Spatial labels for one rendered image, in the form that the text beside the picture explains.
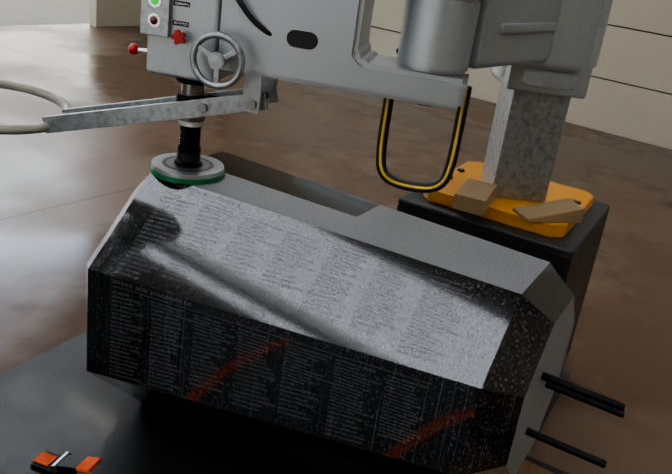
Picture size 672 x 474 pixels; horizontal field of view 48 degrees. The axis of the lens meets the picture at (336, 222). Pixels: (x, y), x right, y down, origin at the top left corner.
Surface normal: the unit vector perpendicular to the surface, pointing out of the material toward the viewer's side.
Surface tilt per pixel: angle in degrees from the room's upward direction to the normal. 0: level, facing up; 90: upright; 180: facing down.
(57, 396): 0
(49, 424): 0
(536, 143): 90
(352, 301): 45
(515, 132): 90
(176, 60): 90
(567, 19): 90
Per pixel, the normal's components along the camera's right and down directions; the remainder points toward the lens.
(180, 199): -0.24, -0.47
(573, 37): 0.17, 0.38
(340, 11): -0.20, 0.33
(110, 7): 0.80, 0.32
